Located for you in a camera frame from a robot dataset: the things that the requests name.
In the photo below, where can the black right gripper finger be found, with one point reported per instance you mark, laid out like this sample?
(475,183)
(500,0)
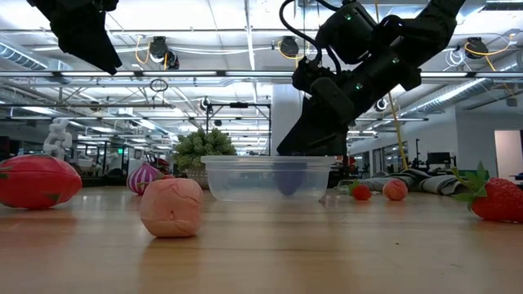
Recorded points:
(318,134)

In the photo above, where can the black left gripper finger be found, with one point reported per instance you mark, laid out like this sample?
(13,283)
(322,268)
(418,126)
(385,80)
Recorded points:
(86,41)

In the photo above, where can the purple toy grape bunch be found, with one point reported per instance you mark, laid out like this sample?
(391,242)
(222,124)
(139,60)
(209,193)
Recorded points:
(290,181)

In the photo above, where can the red toy strawberry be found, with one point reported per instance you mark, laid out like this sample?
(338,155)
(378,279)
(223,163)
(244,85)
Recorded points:
(498,202)
(168,177)
(361,192)

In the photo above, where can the pink toy peach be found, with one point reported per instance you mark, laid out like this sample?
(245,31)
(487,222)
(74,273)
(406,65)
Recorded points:
(171,208)
(395,190)

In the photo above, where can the purple striped toy onion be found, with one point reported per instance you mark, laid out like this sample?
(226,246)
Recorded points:
(141,177)

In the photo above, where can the red toy dragon fruit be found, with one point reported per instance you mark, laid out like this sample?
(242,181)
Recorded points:
(37,183)

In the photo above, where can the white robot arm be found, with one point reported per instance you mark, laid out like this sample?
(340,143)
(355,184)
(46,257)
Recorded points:
(57,139)

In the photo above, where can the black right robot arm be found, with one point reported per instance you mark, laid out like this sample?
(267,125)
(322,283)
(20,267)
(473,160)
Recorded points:
(433,24)

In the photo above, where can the clear plastic tupperware container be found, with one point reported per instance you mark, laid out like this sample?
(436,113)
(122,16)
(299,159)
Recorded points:
(237,179)

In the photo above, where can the small black ceiling reel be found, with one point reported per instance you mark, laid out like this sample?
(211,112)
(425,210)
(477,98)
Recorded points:
(381,104)
(205,104)

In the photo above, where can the black background monitor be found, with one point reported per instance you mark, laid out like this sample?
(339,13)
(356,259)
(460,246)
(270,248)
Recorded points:
(439,158)

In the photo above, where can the artificial green potted plant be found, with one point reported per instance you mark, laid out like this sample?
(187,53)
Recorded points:
(202,149)

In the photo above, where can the grey cloth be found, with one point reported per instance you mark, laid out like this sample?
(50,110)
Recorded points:
(433,183)

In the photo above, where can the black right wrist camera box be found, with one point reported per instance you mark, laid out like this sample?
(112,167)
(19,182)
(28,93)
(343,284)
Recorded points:
(349,34)

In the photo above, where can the black camera rig frame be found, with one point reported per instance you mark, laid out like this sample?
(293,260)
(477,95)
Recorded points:
(239,105)

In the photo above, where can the black aluminium table frame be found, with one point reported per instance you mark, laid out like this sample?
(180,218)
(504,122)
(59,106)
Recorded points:
(106,182)

